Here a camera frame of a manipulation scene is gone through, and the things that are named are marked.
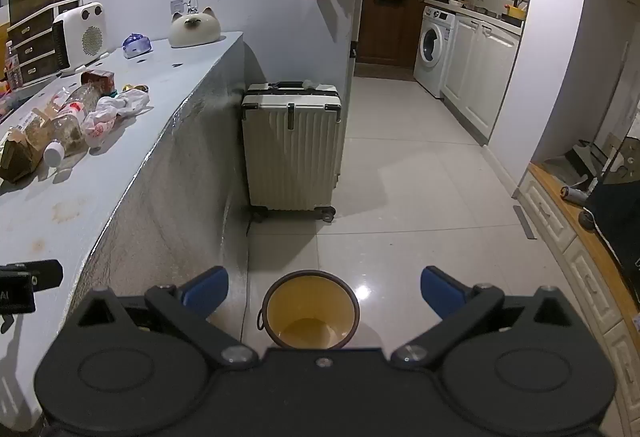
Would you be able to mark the white cat-shaped ornament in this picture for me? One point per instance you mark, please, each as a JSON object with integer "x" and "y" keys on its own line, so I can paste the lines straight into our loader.
{"x": 195, "y": 29}

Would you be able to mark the red-brown carton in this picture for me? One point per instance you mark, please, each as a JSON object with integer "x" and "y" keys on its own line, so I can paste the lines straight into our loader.
{"x": 99, "y": 81}

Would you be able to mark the gold foil wrapper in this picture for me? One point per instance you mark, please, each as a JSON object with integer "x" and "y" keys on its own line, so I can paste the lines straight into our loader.
{"x": 136, "y": 88}

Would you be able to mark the white kitchen cabinet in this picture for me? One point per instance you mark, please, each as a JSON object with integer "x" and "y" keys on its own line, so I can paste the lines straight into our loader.
{"x": 480, "y": 67}

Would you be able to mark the clear plastic bottle red label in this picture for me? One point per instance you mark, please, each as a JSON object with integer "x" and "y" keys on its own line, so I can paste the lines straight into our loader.
{"x": 67, "y": 132}

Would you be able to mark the yellow trash bin brown rim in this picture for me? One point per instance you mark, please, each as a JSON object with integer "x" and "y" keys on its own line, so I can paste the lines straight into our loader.
{"x": 310, "y": 333}

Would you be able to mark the spray can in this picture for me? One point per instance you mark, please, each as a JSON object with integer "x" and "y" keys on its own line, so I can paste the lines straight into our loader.
{"x": 574, "y": 193}

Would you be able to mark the white ribbed suitcase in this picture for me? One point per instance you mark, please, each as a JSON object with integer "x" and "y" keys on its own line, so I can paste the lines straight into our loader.
{"x": 292, "y": 152}

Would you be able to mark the low white drawer cabinet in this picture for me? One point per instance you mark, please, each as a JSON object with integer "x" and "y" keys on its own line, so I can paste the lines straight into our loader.
{"x": 575, "y": 257}

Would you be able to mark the dark drawer unit white frame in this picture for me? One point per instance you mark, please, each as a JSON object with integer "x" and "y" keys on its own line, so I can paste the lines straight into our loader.
{"x": 32, "y": 49}

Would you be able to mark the black cloth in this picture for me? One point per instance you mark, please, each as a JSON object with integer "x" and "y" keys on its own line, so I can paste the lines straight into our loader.
{"x": 617, "y": 227}

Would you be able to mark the white space heater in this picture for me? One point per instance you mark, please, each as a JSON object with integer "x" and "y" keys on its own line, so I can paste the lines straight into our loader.
{"x": 85, "y": 37}

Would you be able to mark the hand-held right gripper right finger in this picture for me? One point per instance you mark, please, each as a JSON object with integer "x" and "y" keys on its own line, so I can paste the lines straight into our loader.
{"x": 441, "y": 291}

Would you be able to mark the white wall socket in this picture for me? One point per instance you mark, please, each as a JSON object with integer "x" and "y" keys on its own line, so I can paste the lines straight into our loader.
{"x": 176, "y": 7}

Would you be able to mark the blue tissue pack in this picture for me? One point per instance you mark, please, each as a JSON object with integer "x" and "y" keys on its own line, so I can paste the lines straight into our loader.
{"x": 136, "y": 45}

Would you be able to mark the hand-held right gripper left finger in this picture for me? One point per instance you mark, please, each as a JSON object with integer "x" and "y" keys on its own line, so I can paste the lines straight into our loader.
{"x": 206, "y": 291}

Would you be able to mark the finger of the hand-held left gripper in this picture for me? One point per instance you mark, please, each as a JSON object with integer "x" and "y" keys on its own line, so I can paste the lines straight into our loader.
{"x": 45, "y": 273}

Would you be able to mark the yellow container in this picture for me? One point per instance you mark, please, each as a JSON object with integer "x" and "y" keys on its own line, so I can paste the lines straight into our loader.
{"x": 515, "y": 13}

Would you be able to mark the white washing machine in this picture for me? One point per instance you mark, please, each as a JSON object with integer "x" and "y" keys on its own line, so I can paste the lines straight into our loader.
{"x": 434, "y": 49}

